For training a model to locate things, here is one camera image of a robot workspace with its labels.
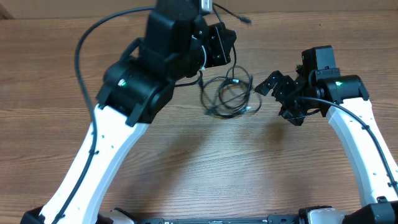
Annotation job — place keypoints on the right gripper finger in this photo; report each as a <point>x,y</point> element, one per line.
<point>294,116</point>
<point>274,79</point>

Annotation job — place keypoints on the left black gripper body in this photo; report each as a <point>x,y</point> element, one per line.
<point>208,46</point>

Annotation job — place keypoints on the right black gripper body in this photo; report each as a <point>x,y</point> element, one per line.
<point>285,93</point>

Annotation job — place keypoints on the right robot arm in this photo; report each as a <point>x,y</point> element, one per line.
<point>345,102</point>

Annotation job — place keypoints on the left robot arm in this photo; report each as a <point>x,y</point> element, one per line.
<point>178,43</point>

